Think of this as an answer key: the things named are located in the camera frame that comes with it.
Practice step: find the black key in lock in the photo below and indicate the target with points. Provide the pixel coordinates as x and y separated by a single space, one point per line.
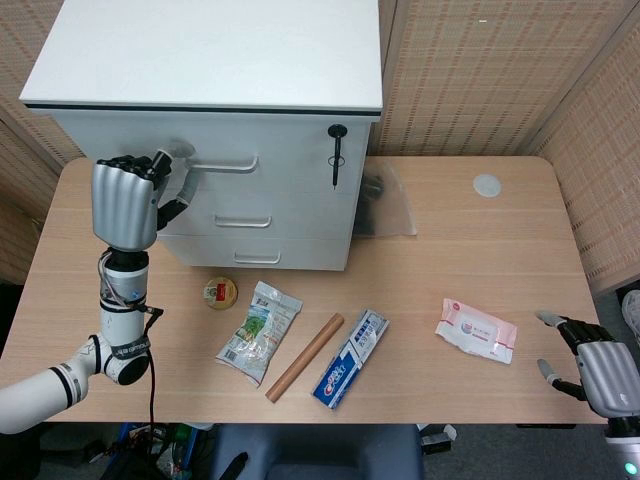
336 150

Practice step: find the pink wet wipes pack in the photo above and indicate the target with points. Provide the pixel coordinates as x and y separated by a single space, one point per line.
475 330

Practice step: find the wooden rolling pin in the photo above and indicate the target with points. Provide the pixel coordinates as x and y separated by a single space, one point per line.
305 357

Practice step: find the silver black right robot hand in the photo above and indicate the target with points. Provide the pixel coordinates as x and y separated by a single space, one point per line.
602 370

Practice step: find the round yellow tin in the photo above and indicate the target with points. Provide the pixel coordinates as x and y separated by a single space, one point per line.
220 293

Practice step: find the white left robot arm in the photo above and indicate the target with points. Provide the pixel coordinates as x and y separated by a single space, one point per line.
120 325

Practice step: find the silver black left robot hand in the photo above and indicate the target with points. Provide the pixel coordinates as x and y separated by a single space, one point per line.
122 200

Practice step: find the woven rattan partition screen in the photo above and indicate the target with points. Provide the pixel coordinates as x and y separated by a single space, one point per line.
475 75
25 190
610 175

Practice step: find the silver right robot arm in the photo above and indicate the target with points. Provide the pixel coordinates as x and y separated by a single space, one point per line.
625 445

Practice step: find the white shoe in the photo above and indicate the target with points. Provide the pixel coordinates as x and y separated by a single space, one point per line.
632 315

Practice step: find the white round table grommet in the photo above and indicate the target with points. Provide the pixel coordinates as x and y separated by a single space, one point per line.
487 185

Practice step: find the blue Crest toothpaste box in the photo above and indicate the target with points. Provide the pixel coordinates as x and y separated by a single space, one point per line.
350 360

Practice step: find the dark blue seat base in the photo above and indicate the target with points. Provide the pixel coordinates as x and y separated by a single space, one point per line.
320 450

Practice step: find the white green snack bag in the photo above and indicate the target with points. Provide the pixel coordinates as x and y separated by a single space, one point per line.
257 332

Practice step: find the white three-drawer cabinet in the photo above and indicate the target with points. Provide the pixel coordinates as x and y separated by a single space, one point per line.
200 50

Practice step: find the white drawer with key lock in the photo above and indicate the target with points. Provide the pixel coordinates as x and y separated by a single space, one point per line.
290 145

